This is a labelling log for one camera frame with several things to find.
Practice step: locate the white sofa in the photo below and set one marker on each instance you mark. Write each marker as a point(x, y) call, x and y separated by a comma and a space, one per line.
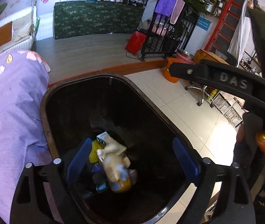
point(17, 30)

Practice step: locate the orange sofa cushion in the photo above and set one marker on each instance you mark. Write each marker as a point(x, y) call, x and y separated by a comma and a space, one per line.
point(6, 33)

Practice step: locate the right hand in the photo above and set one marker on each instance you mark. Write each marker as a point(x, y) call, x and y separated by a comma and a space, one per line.
point(243, 150)

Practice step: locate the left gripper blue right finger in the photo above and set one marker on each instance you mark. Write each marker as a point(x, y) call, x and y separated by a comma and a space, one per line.
point(190, 167)

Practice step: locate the red ladder shelf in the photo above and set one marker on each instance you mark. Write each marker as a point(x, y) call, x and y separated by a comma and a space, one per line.
point(229, 18)

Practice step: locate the black trash bin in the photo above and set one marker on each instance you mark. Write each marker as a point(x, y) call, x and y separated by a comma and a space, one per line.
point(85, 107)

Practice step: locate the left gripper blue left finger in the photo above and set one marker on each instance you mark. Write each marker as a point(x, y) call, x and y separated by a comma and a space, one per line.
point(78, 161)

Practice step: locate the black metal rack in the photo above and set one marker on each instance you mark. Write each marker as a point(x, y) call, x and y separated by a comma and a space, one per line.
point(164, 38)

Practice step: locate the green patterned cabinet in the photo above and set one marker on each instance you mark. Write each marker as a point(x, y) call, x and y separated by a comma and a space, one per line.
point(78, 18)

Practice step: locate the red bag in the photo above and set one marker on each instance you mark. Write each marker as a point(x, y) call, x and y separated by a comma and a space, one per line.
point(135, 42)

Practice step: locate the purple towel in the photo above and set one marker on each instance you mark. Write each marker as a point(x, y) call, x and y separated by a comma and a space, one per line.
point(164, 7)

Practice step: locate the office chair base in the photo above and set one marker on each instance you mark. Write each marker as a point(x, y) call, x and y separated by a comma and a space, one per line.
point(204, 96)

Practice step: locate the purple floral bed quilt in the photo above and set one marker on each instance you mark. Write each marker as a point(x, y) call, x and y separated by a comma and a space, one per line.
point(24, 80)

